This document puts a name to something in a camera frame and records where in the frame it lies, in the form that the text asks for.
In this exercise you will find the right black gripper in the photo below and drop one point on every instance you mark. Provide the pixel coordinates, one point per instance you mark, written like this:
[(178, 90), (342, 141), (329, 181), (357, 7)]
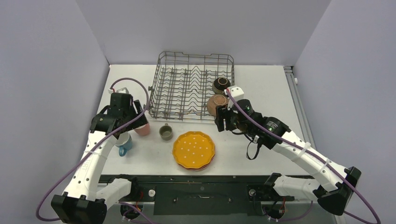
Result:
[(223, 116)]

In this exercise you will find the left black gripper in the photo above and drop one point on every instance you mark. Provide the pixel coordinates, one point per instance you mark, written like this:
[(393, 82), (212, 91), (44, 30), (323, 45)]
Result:
[(138, 122)]

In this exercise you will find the pink cup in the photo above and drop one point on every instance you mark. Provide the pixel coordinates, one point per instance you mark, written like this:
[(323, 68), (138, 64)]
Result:
[(143, 130)]

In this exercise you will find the brown speckled cream bowl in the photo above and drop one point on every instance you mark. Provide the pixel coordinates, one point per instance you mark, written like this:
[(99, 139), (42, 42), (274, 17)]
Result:
[(214, 101)]

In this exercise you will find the dark patterned cream bowl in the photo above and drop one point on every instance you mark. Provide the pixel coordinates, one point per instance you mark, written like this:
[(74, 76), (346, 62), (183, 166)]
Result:
[(220, 84)]

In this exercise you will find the blue mug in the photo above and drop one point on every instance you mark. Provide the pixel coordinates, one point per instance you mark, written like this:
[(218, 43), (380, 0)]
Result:
[(124, 143)]

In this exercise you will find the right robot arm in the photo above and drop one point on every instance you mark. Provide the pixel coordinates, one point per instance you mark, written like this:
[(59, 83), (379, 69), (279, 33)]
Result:
[(332, 183)]

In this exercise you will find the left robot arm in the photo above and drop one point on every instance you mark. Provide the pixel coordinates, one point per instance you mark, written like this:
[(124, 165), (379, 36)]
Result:
[(81, 202)]

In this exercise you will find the grey ceramic mug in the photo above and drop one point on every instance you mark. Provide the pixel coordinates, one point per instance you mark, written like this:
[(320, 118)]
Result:
[(166, 132)]

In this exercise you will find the yellow polka dot plate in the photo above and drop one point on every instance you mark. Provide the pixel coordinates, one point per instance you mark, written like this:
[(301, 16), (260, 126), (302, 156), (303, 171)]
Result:
[(194, 146)]

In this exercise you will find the pink plate under stack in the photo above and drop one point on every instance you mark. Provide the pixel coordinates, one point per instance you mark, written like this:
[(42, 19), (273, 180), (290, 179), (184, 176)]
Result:
[(190, 166)]

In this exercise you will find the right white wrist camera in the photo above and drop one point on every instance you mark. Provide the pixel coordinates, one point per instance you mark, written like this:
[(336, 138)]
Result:
[(235, 92)]

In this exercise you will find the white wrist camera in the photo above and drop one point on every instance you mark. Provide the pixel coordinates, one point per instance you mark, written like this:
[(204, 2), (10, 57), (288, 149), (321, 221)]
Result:
[(235, 92), (121, 90)]

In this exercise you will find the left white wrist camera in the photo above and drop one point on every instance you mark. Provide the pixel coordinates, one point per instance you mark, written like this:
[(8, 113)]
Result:
[(121, 90)]

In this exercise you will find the grey wire dish rack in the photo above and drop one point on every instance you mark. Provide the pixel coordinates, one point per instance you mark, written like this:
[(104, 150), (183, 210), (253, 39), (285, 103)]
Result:
[(183, 84)]

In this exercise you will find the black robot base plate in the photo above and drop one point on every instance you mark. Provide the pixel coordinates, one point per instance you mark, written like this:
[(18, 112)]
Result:
[(202, 194)]

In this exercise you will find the aluminium rail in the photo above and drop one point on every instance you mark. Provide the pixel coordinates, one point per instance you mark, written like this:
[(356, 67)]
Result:
[(301, 115)]

